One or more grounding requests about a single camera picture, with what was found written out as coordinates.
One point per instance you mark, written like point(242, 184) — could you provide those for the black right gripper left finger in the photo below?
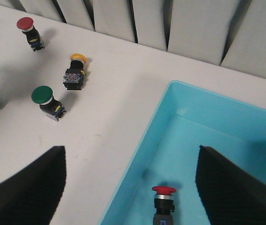
point(31, 196)

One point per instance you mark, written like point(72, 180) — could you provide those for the light blue plastic box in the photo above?
point(186, 118)

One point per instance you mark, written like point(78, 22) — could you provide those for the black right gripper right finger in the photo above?
point(229, 195)

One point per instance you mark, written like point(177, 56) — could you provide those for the green button near box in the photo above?
point(43, 96)

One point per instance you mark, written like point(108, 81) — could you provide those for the white pleated curtain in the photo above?
point(228, 33)

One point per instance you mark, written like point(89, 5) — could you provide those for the red button on table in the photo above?
point(26, 25)

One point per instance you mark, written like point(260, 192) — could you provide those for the yellow push button switch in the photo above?
point(74, 76)

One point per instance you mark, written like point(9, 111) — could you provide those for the red button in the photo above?
point(26, 25)
point(164, 205)

